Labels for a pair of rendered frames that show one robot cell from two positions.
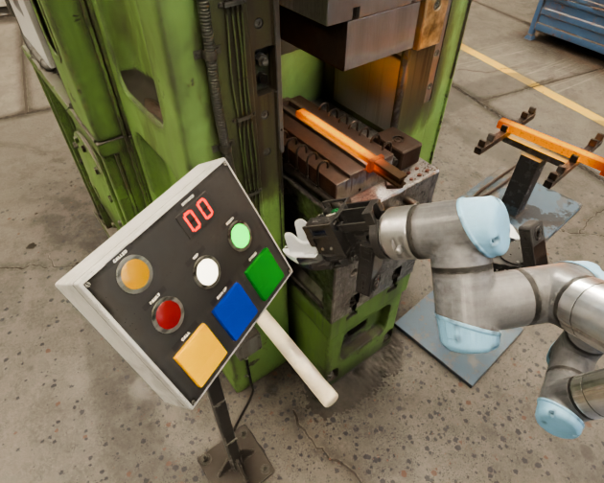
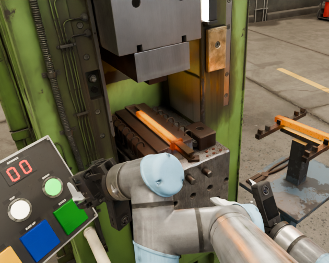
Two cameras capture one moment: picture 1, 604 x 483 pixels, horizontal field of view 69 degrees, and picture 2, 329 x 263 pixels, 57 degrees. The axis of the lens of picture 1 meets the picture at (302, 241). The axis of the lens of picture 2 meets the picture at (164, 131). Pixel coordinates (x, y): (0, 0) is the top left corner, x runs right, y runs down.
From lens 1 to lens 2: 0.31 m
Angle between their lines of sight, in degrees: 17
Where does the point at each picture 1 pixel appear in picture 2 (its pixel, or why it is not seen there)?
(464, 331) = (143, 252)
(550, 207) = (326, 179)
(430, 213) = (130, 165)
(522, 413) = not seen: outside the picture
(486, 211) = (153, 162)
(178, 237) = (0, 184)
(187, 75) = (38, 86)
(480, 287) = (154, 218)
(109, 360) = not seen: outside the picture
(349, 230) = (95, 179)
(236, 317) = (39, 244)
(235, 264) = (46, 206)
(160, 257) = not seen: outside the picture
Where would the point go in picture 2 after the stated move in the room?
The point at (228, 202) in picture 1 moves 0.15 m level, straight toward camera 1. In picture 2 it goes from (46, 164) to (31, 202)
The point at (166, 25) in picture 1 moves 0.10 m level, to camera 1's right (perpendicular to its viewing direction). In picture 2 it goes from (22, 58) to (54, 57)
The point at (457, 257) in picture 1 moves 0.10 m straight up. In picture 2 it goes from (139, 195) to (132, 145)
